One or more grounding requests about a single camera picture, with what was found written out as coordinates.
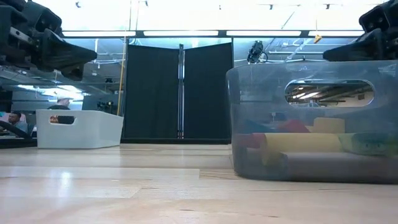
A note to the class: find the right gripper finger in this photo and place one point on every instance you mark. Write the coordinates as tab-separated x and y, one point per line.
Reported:
363	48

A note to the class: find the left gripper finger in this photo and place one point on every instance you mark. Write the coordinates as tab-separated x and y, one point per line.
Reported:
73	75
68	54

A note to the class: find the large yellow block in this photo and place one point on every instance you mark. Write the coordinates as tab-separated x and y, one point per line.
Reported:
329	125

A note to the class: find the large green block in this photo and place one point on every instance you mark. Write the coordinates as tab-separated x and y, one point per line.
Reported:
367	143

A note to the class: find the transparent grey plastic bin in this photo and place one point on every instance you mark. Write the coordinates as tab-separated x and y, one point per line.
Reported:
258	93

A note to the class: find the long ceiling light strip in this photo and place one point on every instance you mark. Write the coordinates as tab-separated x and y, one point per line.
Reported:
180	33
264	33
335	33
99	33

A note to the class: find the person with white cap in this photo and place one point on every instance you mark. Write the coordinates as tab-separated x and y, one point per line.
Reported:
59	107

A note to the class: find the yellow ceiling hook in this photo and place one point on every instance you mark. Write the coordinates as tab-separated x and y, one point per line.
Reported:
317	39

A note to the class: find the white plastic bin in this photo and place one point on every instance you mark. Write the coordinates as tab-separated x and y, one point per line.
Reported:
93	127

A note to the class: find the black backdrop panel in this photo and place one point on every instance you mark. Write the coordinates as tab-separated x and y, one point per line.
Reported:
208	93
149	93

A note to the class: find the black hanging ceiling device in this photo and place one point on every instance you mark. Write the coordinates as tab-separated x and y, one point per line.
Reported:
256	52

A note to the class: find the silver backdrop pole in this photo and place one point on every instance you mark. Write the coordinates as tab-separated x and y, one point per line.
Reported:
181	93

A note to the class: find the black curved rail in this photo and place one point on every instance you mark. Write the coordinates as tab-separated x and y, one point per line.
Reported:
14	130

